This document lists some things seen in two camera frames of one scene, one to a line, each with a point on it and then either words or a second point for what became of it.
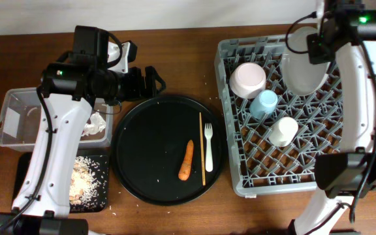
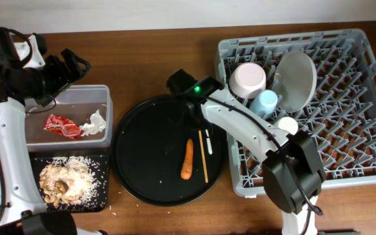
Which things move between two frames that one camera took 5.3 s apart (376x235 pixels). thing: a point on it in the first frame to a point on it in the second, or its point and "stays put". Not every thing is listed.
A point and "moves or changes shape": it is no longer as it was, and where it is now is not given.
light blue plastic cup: [263, 105] stays put
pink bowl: [247, 78] stays put
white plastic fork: [209, 131] moves or changes shape
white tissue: [96, 125] stays put
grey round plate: [303, 77] to [295, 81]
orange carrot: [184, 171] stays put
